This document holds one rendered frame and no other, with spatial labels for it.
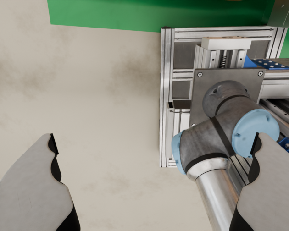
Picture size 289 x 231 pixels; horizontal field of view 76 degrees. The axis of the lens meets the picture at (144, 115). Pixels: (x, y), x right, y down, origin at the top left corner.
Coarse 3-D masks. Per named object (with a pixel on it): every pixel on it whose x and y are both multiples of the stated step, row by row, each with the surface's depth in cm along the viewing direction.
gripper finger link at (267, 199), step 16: (256, 144) 11; (272, 144) 10; (256, 160) 9; (272, 160) 9; (288, 160) 9; (256, 176) 9; (272, 176) 8; (288, 176) 8; (240, 192) 7; (256, 192) 7; (272, 192) 7; (288, 192) 7; (240, 208) 7; (256, 208) 7; (272, 208) 7; (288, 208) 7; (240, 224) 7; (256, 224) 6; (272, 224) 6; (288, 224) 6
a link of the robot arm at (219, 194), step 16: (192, 128) 51; (208, 128) 48; (176, 144) 50; (192, 144) 48; (208, 144) 46; (176, 160) 50; (192, 160) 46; (208, 160) 44; (224, 160) 44; (192, 176) 46; (208, 176) 43; (224, 176) 42; (208, 192) 41; (224, 192) 40; (208, 208) 40; (224, 208) 38; (224, 224) 36
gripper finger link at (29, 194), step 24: (48, 144) 11; (24, 168) 9; (48, 168) 9; (0, 192) 8; (24, 192) 8; (48, 192) 8; (0, 216) 7; (24, 216) 7; (48, 216) 7; (72, 216) 7
